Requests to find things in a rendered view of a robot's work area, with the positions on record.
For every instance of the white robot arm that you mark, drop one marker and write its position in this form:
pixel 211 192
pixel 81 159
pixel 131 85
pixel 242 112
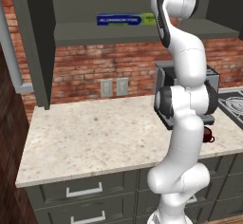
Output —
pixel 186 76

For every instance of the dark red mug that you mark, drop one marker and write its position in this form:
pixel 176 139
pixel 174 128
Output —
pixel 208 136

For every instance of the dark grey cabinet door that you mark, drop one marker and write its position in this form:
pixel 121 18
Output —
pixel 226 3
pixel 38 44

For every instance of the grey coffee machine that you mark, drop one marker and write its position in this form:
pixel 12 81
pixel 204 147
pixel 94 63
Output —
pixel 164 79

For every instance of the dark grey drawer front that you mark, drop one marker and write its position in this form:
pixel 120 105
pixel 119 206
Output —
pixel 215 166
pixel 117 185
pixel 120 209
pixel 207 199

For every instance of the blue foil box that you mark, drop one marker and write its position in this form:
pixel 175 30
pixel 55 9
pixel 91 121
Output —
pixel 118 19

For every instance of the green box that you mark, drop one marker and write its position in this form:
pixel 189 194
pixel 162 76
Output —
pixel 148 19

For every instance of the black hob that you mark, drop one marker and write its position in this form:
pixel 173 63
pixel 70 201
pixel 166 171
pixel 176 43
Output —
pixel 232 106

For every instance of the dark grey base cupboard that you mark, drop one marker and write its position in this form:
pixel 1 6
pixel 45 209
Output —
pixel 229 186

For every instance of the grey wall outlet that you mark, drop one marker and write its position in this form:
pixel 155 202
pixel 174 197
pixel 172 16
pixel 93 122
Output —
pixel 122 87
pixel 106 88

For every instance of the dark grey wall cabinet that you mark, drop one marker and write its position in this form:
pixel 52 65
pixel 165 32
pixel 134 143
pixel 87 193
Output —
pixel 104 0

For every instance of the grey wall trim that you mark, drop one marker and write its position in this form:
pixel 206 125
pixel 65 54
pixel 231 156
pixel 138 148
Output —
pixel 9 50

